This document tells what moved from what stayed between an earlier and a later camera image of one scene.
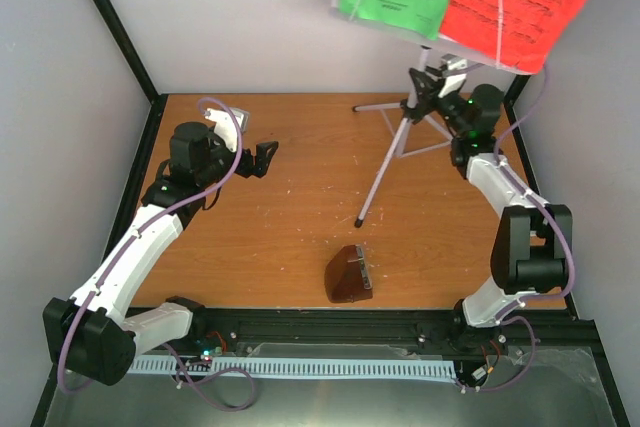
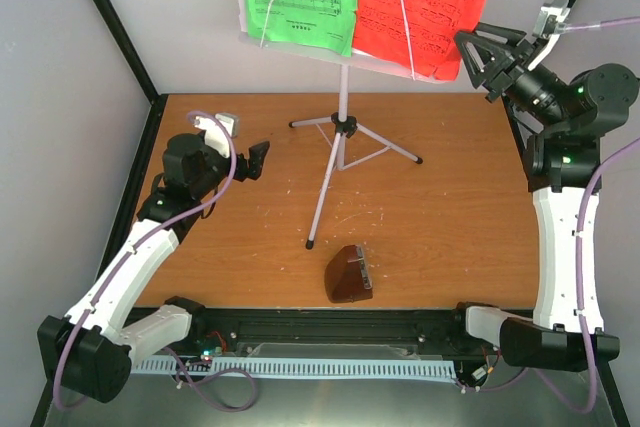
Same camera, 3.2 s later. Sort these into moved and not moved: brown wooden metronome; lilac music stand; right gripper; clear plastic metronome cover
Moved: right gripper; lilac music stand
Not moved: brown wooden metronome; clear plastic metronome cover
